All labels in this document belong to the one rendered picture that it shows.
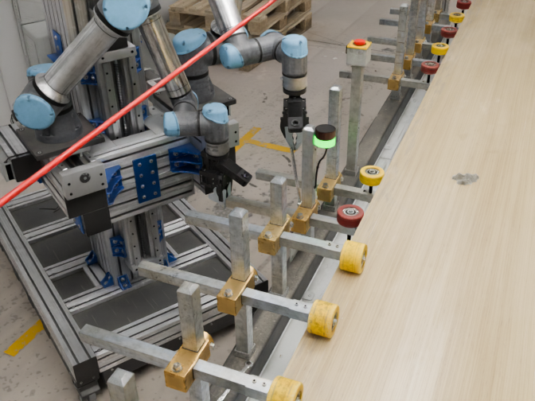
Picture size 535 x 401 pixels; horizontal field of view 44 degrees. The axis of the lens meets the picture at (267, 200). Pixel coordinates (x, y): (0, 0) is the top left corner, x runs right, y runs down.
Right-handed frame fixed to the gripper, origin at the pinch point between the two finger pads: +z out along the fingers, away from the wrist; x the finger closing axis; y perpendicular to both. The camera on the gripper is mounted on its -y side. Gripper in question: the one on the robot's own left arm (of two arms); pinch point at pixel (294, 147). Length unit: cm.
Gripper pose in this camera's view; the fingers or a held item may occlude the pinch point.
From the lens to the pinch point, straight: 208.6
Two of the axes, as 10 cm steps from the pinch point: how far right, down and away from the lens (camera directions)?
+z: 0.2, 8.2, 5.7
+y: 0.4, -5.7, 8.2
